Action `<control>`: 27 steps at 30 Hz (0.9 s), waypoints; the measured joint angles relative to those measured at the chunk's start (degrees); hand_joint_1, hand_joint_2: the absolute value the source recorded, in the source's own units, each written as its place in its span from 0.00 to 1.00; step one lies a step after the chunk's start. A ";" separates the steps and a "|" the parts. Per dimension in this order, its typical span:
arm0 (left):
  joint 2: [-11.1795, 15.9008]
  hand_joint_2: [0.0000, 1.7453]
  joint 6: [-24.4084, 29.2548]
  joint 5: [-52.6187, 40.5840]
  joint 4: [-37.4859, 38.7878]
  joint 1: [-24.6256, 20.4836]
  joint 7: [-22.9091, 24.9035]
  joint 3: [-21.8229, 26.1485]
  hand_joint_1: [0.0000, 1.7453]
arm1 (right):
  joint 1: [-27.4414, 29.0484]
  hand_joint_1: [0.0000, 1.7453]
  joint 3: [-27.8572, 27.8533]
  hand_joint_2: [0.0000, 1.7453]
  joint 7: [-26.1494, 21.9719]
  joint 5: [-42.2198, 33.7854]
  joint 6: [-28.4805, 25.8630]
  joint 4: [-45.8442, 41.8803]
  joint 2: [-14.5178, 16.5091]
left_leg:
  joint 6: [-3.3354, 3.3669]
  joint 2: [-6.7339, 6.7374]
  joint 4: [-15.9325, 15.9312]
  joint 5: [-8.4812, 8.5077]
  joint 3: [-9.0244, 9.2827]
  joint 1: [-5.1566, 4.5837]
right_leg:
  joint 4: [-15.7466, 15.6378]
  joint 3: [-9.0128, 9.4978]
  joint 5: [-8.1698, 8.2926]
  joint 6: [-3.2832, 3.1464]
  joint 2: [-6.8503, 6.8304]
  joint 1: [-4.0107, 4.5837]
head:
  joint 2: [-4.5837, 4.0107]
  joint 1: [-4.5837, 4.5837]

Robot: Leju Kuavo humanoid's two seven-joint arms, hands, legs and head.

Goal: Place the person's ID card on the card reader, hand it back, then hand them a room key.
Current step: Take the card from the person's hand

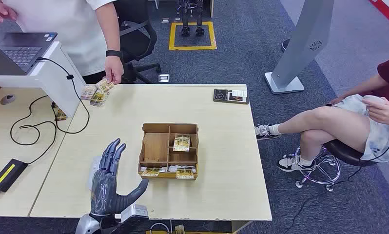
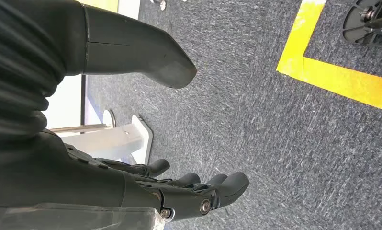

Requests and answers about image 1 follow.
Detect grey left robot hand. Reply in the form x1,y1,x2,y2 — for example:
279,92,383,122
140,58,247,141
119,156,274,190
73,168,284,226
90,138,149,216

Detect standing person's left hand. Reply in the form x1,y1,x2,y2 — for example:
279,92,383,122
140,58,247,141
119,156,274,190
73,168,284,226
103,55,125,85

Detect seated person's right hand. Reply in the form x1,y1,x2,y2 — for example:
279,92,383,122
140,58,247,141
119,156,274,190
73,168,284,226
330,94,347,106

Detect seated person's left hand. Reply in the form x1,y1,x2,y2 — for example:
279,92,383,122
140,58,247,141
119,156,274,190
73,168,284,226
362,97,389,127

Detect gold patterned room key card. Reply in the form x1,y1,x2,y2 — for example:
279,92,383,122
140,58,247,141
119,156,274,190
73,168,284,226
140,168,161,177
176,168,195,180
173,135,191,153

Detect seated person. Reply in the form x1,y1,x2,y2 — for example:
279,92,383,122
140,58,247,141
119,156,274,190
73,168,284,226
255,53,389,173

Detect standing person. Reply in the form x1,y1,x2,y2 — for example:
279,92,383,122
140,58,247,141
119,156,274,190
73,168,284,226
0,0,126,85

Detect black office chair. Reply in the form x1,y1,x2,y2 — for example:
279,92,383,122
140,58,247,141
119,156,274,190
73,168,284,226
114,0,162,84

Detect dark grey laptop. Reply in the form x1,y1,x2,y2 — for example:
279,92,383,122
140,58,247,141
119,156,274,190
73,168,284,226
0,32,58,76

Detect black stool chrome base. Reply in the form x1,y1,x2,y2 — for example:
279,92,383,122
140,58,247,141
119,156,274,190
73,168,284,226
294,138,379,192

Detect white desk riser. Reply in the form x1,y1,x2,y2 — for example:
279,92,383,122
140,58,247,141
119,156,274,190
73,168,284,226
0,41,86,117

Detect yellow floor tape square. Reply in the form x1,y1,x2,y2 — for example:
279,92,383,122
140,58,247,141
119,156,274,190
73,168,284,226
169,21,217,51

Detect grey kiosk stand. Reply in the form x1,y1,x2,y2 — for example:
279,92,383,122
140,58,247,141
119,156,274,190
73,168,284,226
264,0,334,95

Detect wooden organizer box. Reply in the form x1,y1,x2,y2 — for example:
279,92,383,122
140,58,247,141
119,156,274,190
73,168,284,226
137,122,199,180

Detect white plastic packet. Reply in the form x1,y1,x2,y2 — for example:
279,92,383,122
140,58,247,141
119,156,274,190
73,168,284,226
167,165,197,174

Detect black robot legs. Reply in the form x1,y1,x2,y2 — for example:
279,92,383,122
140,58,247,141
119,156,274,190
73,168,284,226
177,0,205,37

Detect black power adapter yellow label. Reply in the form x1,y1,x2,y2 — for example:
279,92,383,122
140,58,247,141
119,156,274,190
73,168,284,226
0,158,29,193

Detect black display tray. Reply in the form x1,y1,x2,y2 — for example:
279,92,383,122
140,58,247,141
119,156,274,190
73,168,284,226
213,89,250,105

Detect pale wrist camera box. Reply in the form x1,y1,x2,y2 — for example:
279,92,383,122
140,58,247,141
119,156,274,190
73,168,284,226
121,204,149,227

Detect black laptop power cable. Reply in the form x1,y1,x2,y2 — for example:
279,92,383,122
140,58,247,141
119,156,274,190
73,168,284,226
9,57,91,165

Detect white cable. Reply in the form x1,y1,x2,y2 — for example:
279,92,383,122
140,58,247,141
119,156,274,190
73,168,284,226
149,222,173,234

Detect black floor cable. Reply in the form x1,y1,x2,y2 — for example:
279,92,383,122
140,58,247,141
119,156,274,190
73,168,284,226
283,127,389,234

